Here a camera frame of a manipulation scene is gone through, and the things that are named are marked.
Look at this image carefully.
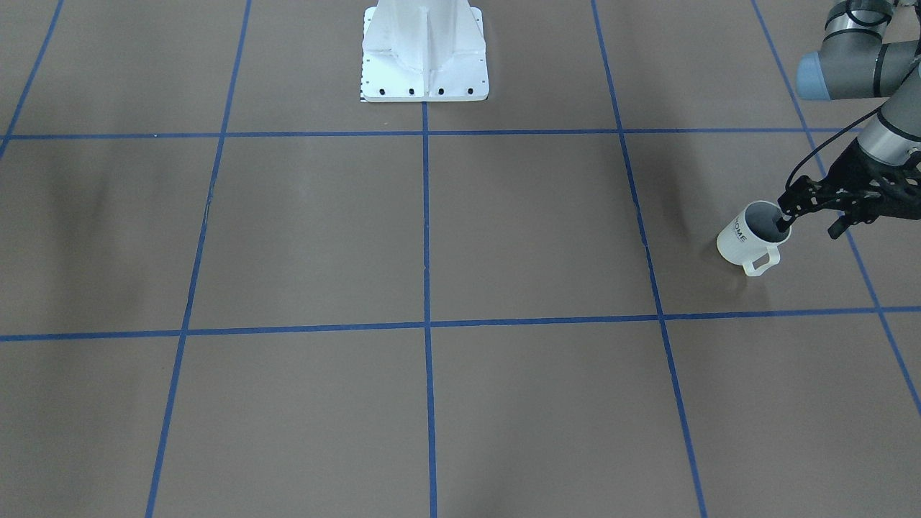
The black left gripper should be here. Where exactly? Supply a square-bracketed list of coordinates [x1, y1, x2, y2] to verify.
[777, 139, 920, 240]

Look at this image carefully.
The white ribbed HOME mug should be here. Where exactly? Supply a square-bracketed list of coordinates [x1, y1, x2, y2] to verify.
[716, 200, 791, 278]

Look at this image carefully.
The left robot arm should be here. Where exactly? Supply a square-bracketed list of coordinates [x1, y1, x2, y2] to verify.
[774, 1, 920, 239]

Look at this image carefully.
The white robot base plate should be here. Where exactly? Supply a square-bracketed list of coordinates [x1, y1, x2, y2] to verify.
[360, 1, 490, 103]

